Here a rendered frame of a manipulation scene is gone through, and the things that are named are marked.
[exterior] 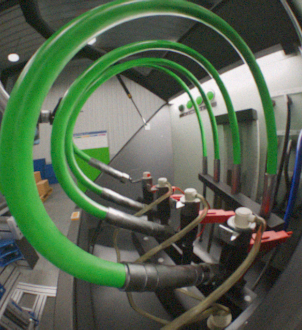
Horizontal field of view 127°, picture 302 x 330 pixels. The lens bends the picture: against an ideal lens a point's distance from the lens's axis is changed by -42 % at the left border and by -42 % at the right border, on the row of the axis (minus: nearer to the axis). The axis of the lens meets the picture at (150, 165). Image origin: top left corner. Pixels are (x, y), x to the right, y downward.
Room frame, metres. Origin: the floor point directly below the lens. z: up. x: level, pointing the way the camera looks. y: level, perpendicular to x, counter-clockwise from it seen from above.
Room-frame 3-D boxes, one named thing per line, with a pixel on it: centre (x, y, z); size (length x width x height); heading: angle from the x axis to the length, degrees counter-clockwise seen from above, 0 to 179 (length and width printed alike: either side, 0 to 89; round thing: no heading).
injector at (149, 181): (0.30, 0.02, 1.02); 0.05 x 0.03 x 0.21; 113
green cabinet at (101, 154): (3.53, 1.67, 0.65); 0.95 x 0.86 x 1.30; 113
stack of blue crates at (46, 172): (4.82, 4.91, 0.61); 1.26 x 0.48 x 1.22; 105
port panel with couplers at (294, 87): (0.19, -0.32, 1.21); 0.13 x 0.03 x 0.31; 23
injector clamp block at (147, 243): (0.20, -0.04, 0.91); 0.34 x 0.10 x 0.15; 23
